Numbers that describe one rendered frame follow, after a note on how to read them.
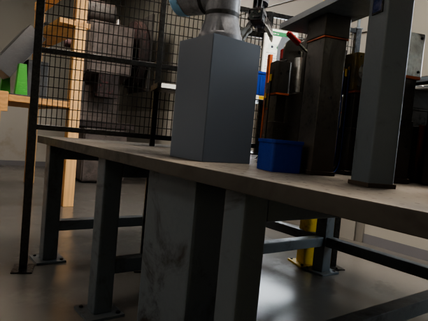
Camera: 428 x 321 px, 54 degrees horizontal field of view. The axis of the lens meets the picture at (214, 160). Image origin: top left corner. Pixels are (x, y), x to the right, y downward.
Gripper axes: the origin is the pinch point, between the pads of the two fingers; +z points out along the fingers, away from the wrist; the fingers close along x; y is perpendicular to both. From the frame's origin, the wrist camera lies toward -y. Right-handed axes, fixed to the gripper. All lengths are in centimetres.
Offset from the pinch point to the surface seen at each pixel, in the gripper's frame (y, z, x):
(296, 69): 23.9, 23.3, 26.0
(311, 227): -108, 74, 18
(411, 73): 52, 37, 64
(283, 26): 50, 20, 26
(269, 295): -50, 114, 9
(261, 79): -37.1, 2.1, -7.2
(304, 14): 60, 23, 35
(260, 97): -36.3, 12.7, -6.2
